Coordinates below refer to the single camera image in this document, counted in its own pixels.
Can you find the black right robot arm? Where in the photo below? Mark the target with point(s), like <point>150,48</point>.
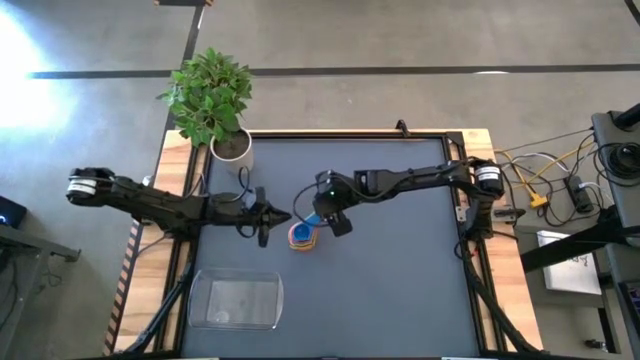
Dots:
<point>415,176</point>

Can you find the grey table mat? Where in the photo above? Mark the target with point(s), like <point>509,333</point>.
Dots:
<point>375,290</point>

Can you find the orange measuring cup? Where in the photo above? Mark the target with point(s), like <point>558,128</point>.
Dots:
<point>314,244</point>

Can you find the grey desk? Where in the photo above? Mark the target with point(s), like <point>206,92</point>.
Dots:
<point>20,240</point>

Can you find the black device with blue light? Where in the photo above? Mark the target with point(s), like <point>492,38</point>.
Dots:
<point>10,210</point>

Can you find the black caster wheel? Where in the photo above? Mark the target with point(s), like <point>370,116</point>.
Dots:
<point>595,344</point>

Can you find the black beam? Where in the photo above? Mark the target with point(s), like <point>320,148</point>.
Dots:
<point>565,250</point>

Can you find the black frame strut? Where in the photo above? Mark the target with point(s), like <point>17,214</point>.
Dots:
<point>500,315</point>
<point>165,310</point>

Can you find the white paper sheet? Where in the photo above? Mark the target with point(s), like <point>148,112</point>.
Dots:
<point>570,275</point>

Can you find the blue measuring cup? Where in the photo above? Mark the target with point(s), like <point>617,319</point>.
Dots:
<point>301,231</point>

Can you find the beige plant pot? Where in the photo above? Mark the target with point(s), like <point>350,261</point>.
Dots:
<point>241,162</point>

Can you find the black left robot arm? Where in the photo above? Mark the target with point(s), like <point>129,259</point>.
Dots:
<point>150,202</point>

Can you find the black clamp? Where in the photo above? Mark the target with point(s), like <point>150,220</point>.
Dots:
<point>401,127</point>

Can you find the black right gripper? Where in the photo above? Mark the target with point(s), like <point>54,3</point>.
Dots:
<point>335,195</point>

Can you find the black table frame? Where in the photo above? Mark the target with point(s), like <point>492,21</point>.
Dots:
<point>325,134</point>

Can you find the black power strip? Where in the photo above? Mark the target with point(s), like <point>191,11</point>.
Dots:
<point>579,194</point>

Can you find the grey cart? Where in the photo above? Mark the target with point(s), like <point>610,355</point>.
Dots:
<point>607,130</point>

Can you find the green leafy plant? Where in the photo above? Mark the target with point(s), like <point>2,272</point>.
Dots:
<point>207,97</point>

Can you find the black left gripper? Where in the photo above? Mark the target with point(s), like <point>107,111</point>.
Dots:
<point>260,215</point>

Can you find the clear plastic basket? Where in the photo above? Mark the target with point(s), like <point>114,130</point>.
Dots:
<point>200,300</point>

